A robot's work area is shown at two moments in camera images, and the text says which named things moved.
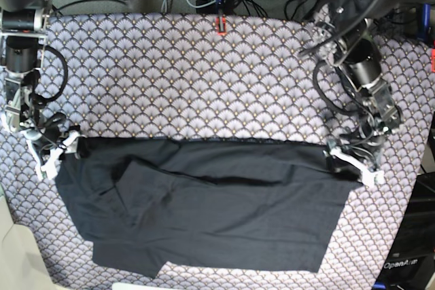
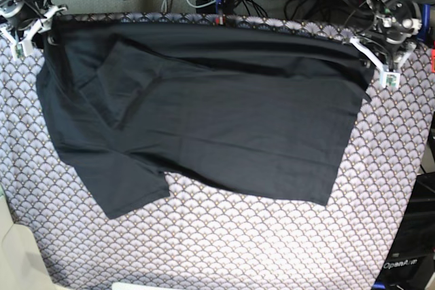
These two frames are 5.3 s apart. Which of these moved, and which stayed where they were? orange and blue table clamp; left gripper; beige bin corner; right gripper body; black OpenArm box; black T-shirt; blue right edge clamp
Moved: right gripper body; left gripper; black T-shirt
Stayed: orange and blue table clamp; black OpenArm box; beige bin corner; blue right edge clamp
